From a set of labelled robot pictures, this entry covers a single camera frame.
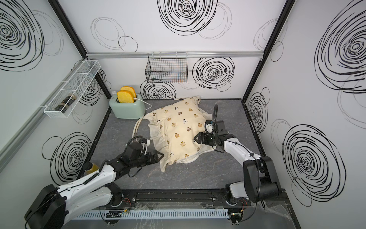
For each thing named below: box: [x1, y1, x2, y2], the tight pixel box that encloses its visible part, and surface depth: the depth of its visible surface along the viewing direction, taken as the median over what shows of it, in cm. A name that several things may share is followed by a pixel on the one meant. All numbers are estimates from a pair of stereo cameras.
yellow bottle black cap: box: [82, 161, 100, 176], surface depth 78 cm
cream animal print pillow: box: [144, 95, 217, 173], surface depth 92 cm
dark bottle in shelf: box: [54, 94, 77, 114], surface depth 69 cm
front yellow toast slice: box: [117, 90, 135, 104], surface depth 98 cm
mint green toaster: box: [109, 94, 146, 120], surface depth 101 cm
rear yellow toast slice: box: [119, 85, 137, 99], surface depth 99 cm
